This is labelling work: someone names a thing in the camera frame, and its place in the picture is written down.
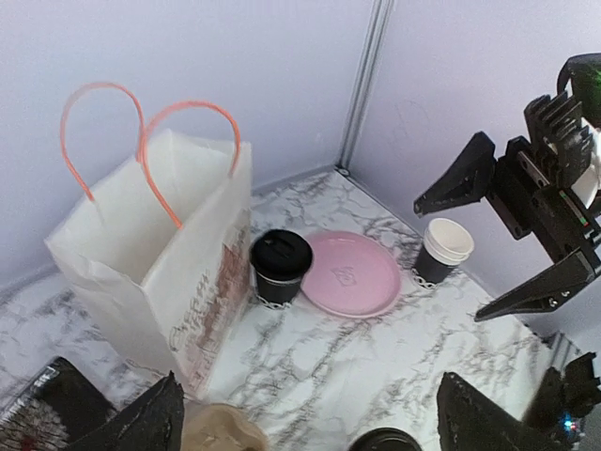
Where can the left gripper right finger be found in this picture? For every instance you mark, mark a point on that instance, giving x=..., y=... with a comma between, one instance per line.
x=468, y=420

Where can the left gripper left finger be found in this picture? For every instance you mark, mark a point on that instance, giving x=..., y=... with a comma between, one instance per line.
x=153, y=421

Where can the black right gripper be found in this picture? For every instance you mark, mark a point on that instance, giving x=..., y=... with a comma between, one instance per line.
x=556, y=217

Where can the brown cardboard cup carrier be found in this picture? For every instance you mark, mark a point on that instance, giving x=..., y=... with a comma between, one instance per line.
x=220, y=427

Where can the stack of paper cups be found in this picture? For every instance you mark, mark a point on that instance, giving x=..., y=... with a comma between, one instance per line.
x=446, y=245

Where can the white printed paper bag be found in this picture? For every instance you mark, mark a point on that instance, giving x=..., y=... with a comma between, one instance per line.
x=158, y=251

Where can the black floral square plate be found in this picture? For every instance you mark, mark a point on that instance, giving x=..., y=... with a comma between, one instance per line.
x=55, y=409

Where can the pink round plate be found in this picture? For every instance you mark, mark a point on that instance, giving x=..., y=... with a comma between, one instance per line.
x=351, y=276

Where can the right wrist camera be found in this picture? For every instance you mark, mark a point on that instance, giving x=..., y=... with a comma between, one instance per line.
x=565, y=129

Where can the right aluminium frame post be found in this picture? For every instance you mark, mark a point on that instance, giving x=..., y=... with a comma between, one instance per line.
x=375, y=35

